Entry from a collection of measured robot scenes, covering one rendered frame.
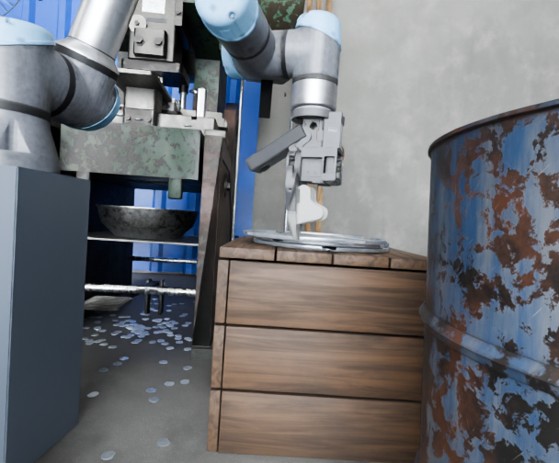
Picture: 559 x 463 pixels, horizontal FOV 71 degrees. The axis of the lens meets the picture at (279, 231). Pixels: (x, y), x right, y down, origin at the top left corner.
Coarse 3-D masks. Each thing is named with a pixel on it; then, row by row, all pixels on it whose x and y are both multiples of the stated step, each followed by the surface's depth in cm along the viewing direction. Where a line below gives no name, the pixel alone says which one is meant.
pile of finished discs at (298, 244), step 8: (256, 240) 80; (264, 240) 88; (272, 240) 74; (280, 240) 77; (288, 240) 72; (296, 248) 72; (304, 248) 71; (312, 248) 70; (320, 248) 70; (328, 248) 75; (336, 248) 70; (344, 248) 70; (352, 248) 71; (360, 248) 71; (368, 248) 83; (376, 248) 86; (384, 248) 76
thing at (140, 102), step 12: (120, 72) 105; (132, 72) 105; (144, 72) 105; (120, 84) 115; (132, 84) 114; (144, 84) 113; (156, 84) 113; (132, 96) 117; (144, 96) 117; (156, 96) 118; (168, 96) 124; (132, 108) 117; (144, 108) 117; (156, 108) 118; (132, 120) 117; (144, 120) 117; (156, 120) 119
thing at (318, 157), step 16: (304, 112) 61; (320, 112) 61; (336, 112) 62; (304, 128) 63; (320, 128) 63; (336, 128) 62; (304, 144) 64; (320, 144) 63; (336, 144) 62; (288, 160) 62; (304, 160) 63; (320, 160) 62; (336, 160) 60; (304, 176) 63; (320, 176) 62; (336, 176) 62
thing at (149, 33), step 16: (144, 0) 125; (160, 0) 125; (144, 16) 125; (160, 16) 126; (144, 32) 123; (160, 32) 123; (176, 32) 127; (128, 48) 126; (144, 48) 123; (160, 48) 123; (176, 48) 128
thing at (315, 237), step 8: (248, 232) 82; (256, 232) 71; (264, 232) 88; (272, 232) 91; (288, 232) 80; (304, 232) 95; (312, 232) 95; (304, 240) 66; (312, 240) 66; (320, 240) 66; (328, 240) 66; (336, 240) 66; (344, 240) 67; (352, 240) 67; (360, 240) 82; (368, 240) 85; (376, 240) 84; (384, 240) 78
